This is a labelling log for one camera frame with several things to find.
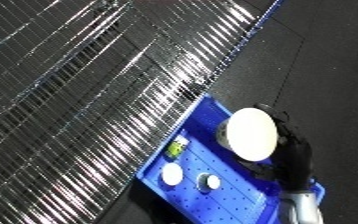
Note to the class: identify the pale right robot arm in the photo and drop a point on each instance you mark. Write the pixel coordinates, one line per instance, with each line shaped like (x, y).
(300, 208)

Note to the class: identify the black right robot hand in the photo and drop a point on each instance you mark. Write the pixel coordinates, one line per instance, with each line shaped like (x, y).
(294, 160)

